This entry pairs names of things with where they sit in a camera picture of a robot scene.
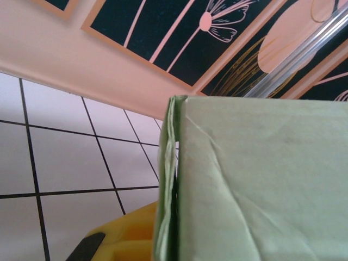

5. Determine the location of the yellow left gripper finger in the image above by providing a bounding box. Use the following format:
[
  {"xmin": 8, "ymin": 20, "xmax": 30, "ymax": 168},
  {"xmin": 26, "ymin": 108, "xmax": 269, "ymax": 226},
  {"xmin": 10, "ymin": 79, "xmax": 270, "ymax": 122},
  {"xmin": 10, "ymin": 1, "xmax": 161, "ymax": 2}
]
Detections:
[{"xmin": 66, "ymin": 202, "xmax": 159, "ymax": 261}]

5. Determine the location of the light green paper box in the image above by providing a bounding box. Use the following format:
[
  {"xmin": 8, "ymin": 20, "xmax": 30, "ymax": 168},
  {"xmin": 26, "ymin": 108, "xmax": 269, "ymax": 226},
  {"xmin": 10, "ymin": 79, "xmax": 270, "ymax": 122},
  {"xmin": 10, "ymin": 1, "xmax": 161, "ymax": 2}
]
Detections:
[{"xmin": 152, "ymin": 94, "xmax": 348, "ymax": 261}]

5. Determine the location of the aluminium frame post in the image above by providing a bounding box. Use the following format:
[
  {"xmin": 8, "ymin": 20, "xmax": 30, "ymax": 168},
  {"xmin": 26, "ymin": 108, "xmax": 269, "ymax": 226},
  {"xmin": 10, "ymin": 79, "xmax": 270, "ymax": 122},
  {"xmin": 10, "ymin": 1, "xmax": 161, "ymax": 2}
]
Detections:
[{"xmin": 243, "ymin": 5, "xmax": 348, "ymax": 98}]

